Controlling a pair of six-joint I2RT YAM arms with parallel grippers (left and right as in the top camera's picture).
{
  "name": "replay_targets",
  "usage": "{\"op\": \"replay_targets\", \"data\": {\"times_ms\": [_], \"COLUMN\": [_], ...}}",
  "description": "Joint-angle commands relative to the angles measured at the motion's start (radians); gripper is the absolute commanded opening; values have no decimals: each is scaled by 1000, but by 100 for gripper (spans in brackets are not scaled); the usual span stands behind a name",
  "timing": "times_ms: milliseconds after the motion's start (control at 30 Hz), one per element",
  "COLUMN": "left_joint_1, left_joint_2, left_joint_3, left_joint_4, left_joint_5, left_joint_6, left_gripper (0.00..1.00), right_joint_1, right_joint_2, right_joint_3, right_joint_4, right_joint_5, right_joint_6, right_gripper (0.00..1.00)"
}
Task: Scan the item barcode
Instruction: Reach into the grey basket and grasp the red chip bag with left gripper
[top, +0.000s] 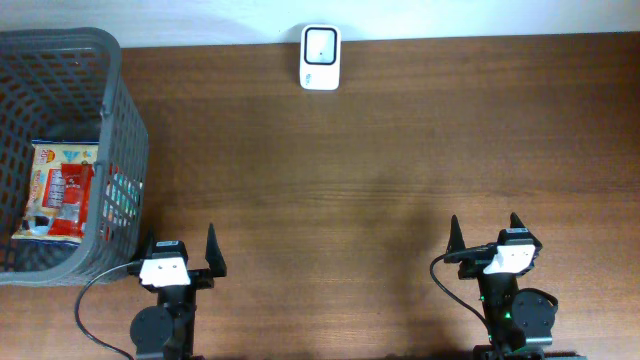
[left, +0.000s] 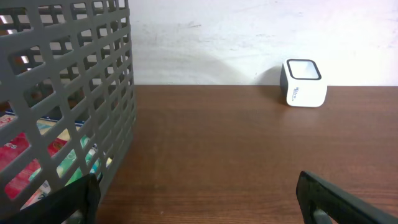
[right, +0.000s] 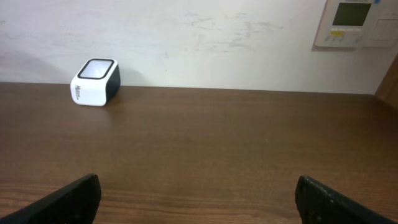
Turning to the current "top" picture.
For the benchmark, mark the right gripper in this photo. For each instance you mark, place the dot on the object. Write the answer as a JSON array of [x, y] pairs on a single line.
[[472, 266]]

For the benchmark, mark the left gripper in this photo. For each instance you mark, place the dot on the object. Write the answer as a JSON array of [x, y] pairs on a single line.
[[201, 279]]

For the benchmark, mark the yellow snack bag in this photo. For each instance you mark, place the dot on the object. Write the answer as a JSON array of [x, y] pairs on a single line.
[[47, 186]]

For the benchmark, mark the teal tissue pack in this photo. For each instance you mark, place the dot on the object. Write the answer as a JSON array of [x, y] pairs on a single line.
[[123, 200]]

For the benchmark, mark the red candy bag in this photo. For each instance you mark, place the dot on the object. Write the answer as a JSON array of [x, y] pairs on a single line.
[[72, 215]]

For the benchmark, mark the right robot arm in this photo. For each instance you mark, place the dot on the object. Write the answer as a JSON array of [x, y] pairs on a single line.
[[518, 321]]

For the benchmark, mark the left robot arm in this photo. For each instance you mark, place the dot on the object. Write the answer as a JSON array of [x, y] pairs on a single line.
[[166, 329]]

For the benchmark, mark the grey plastic mesh basket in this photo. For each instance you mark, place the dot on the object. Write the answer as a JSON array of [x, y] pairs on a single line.
[[66, 86]]

